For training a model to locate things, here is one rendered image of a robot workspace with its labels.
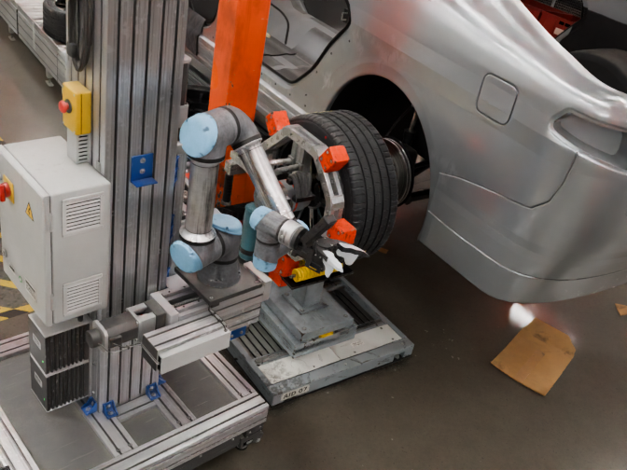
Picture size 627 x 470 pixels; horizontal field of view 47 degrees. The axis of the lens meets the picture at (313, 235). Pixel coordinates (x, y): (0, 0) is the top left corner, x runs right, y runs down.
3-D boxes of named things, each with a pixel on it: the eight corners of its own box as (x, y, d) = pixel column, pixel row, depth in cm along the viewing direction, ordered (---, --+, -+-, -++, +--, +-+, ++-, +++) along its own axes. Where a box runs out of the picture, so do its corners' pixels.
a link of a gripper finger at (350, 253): (363, 266, 208) (332, 259, 206) (369, 248, 205) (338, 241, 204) (365, 271, 205) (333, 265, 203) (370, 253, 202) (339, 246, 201)
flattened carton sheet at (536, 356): (581, 347, 390) (583, 342, 389) (544, 398, 350) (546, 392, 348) (530, 320, 404) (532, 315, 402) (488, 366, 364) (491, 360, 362)
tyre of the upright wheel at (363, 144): (323, 260, 348) (413, 252, 293) (282, 270, 335) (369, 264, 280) (296, 126, 346) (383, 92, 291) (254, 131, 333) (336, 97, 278)
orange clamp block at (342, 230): (341, 232, 290) (354, 243, 284) (325, 235, 286) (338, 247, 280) (343, 217, 287) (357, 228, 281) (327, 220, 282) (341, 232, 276)
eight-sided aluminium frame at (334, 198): (327, 280, 302) (354, 165, 273) (314, 283, 298) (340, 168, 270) (261, 214, 337) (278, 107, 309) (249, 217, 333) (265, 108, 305)
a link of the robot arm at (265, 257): (288, 263, 222) (294, 233, 216) (266, 277, 213) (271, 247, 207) (268, 252, 225) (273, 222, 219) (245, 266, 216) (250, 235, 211)
